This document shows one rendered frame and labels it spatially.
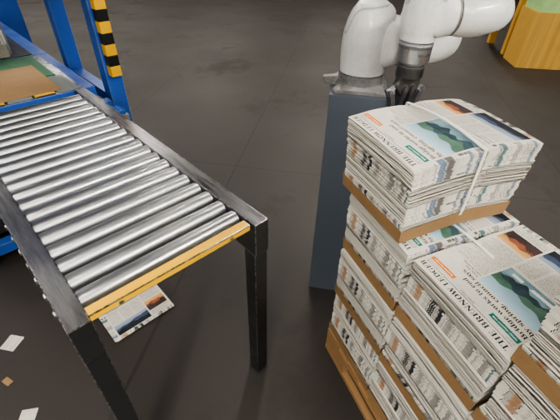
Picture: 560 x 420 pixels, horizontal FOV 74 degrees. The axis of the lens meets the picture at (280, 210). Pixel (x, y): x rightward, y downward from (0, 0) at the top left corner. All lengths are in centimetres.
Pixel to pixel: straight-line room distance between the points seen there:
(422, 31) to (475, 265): 59
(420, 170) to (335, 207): 76
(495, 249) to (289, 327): 101
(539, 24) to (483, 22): 473
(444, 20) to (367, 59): 30
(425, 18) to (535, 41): 488
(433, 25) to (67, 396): 176
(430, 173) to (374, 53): 56
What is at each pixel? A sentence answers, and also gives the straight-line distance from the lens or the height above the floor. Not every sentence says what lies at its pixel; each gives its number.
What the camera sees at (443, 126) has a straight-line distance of 104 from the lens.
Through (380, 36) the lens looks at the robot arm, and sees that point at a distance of 131.
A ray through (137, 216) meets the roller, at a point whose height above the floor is 79.
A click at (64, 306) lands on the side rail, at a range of 96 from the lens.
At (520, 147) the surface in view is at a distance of 107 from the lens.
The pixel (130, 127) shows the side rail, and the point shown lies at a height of 80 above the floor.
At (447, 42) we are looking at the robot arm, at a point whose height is 116.
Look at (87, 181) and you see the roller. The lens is 134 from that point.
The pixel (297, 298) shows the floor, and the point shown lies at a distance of 188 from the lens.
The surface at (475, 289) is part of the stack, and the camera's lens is 96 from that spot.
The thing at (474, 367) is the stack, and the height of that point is 72.
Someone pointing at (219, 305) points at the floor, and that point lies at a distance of 187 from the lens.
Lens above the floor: 148
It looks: 38 degrees down
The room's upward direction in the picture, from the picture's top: 2 degrees clockwise
